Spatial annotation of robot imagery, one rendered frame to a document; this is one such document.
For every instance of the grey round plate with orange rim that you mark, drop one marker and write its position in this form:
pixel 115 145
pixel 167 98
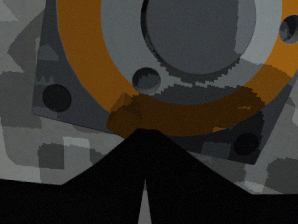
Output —
pixel 104 45

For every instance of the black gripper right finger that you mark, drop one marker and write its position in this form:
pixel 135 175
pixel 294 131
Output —
pixel 183 190

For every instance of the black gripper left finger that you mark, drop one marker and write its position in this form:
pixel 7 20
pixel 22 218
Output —
pixel 109 192

